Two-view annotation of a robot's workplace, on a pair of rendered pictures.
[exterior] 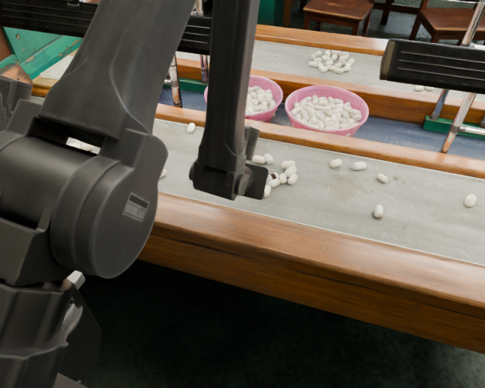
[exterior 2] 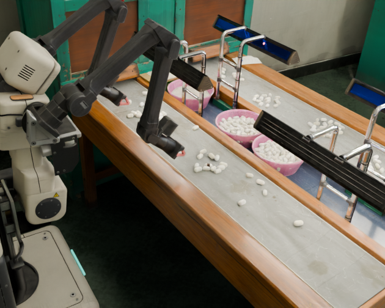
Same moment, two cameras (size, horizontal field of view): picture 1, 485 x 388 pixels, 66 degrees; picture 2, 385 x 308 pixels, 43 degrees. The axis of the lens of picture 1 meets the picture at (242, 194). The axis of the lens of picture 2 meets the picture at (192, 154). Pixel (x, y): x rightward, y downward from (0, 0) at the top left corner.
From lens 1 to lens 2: 1.42 m
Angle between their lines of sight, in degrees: 28
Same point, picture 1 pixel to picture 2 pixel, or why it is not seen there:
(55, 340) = (59, 120)
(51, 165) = (74, 90)
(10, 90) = not seen: hidden behind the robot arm
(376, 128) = (313, 178)
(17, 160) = (70, 88)
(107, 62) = (92, 77)
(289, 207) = (201, 181)
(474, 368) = not seen: outside the picture
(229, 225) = (164, 172)
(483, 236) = (283, 239)
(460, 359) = not seen: outside the picture
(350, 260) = (200, 208)
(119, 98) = (90, 84)
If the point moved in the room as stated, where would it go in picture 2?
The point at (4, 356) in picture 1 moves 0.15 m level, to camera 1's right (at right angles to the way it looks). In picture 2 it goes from (51, 113) to (84, 129)
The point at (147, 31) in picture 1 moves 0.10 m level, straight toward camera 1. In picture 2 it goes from (102, 74) to (85, 85)
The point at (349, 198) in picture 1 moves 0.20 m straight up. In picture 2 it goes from (236, 192) to (241, 153)
